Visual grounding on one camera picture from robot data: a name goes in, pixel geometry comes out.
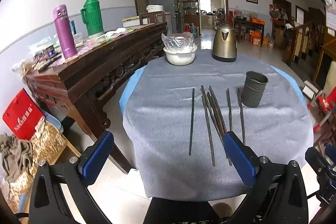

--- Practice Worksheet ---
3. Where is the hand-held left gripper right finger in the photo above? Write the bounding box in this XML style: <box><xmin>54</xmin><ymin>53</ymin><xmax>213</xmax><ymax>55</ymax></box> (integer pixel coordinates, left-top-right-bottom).
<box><xmin>223</xmin><ymin>131</ymin><xmax>309</xmax><ymax>224</ymax></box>

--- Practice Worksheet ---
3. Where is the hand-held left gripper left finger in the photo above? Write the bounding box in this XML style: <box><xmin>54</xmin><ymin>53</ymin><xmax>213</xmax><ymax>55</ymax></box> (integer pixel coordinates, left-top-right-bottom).
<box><xmin>29</xmin><ymin>131</ymin><xmax>114</xmax><ymax>224</ymax></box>

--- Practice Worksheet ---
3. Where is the dark metal chopstick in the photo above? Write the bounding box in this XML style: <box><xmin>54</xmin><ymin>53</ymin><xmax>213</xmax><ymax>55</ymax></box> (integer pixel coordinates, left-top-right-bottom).
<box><xmin>226</xmin><ymin>89</ymin><xmax>233</xmax><ymax>133</ymax></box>
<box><xmin>202</xmin><ymin>94</ymin><xmax>216</xmax><ymax>167</ymax></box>
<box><xmin>237</xmin><ymin>88</ymin><xmax>246</xmax><ymax>145</ymax></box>
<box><xmin>201</xmin><ymin>85</ymin><xmax>224</xmax><ymax>137</ymax></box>
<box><xmin>209</xmin><ymin>86</ymin><xmax>228</xmax><ymax>134</ymax></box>
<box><xmin>189</xmin><ymin>89</ymin><xmax>195</xmax><ymax>156</ymax></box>

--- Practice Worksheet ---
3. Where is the bundle of grey chopsticks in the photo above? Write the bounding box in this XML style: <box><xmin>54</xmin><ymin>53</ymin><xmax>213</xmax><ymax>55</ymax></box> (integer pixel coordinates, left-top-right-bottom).
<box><xmin>206</xmin><ymin>92</ymin><xmax>233</xmax><ymax>166</ymax></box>

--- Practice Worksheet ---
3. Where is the grey metal utensil holder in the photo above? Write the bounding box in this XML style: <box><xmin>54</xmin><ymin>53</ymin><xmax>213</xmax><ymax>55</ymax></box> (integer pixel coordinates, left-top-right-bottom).
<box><xmin>241</xmin><ymin>71</ymin><xmax>269</xmax><ymax>108</ymax></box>

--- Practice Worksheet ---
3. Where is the blue table cover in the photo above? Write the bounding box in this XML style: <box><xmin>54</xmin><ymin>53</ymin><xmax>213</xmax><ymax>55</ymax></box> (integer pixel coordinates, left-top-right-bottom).
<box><xmin>119</xmin><ymin>67</ymin><xmax>147</xmax><ymax>109</ymax></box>

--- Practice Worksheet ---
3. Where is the red plastic chair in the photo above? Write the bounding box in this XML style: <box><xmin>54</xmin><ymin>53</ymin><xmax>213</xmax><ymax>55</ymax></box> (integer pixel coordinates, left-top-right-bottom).
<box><xmin>307</xmin><ymin>90</ymin><xmax>336</xmax><ymax>133</ymax></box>

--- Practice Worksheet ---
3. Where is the grey tablecloth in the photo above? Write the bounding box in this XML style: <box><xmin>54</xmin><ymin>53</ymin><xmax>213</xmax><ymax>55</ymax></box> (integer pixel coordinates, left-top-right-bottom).
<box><xmin>122</xmin><ymin>49</ymin><xmax>314</xmax><ymax>201</ymax></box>

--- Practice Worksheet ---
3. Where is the brown cloth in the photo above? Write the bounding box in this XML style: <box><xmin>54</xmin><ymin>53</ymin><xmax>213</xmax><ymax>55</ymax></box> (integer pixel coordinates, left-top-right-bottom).
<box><xmin>0</xmin><ymin>133</ymin><xmax>34</xmax><ymax>183</ymax></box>

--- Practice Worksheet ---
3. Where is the carved wooden sideboard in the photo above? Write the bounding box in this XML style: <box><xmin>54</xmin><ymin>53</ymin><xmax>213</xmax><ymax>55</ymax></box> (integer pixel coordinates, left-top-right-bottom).
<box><xmin>25</xmin><ymin>21</ymin><xmax>168</xmax><ymax>174</ymax></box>

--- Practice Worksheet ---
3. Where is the red box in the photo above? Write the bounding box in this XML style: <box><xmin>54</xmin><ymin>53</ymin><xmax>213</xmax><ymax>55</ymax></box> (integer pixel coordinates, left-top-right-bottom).
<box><xmin>2</xmin><ymin>89</ymin><xmax>45</xmax><ymax>140</ymax></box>

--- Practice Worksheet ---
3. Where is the bronze electric kettle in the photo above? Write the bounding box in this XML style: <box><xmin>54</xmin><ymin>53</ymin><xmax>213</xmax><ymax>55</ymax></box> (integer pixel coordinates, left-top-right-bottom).
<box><xmin>211</xmin><ymin>21</ymin><xmax>238</xmax><ymax>63</ymax></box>

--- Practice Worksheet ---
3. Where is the white bowl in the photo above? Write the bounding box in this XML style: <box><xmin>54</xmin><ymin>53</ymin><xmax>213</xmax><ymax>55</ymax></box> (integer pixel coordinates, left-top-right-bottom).
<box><xmin>163</xmin><ymin>45</ymin><xmax>198</xmax><ymax>66</ymax></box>

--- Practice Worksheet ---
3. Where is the clear plastic container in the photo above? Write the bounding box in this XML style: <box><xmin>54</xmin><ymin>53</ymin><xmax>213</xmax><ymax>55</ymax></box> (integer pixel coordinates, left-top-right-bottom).
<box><xmin>72</xmin><ymin>32</ymin><xmax>84</xmax><ymax>46</ymax></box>

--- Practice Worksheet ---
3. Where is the purple thermos bottle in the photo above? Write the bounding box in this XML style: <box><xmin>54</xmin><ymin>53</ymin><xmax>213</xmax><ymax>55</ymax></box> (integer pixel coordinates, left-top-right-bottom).
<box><xmin>52</xmin><ymin>5</ymin><xmax>78</xmax><ymax>60</ymax></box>

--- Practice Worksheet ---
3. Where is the dark wooden side table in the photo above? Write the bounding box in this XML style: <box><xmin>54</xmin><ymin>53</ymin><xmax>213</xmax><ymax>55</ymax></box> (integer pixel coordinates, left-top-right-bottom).
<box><xmin>233</xmin><ymin>17</ymin><xmax>265</xmax><ymax>41</ymax></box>

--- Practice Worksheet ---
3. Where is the wooden stair railing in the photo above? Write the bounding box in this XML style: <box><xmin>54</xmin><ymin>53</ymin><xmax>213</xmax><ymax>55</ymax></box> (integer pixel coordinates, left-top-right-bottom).
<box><xmin>281</xmin><ymin>18</ymin><xmax>327</xmax><ymax>67</ymax></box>

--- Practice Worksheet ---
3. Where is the white chest freezer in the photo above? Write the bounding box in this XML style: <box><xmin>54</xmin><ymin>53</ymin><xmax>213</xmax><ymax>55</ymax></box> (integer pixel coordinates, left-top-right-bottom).
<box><xmin>122</xmin><ymin>11</ymin><xmax>173</xmax><ymax>33</ymax></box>

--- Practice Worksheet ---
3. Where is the green thermos jug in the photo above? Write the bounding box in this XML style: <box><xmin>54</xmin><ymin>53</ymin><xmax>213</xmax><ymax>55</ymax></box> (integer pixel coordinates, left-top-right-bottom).
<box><xmin>80</xmin><ymin>0</ymin><xmax>105</xmax><ymax>37</ymax></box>

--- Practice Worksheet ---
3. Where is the wooden chair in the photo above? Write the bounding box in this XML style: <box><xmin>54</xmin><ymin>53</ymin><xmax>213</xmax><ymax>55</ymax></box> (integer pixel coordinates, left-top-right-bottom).
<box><xmin>139</xmin><ymin>10</ymin><xmax>166</xmax><ymax>26</ymax></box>

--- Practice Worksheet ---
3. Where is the white rice cooker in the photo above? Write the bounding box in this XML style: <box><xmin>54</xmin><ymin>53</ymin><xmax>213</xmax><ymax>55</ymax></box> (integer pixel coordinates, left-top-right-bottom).
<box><xmin>146</xmin><ymin>4</ymin><xmax>165</xmax><ymax>14</ymax></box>

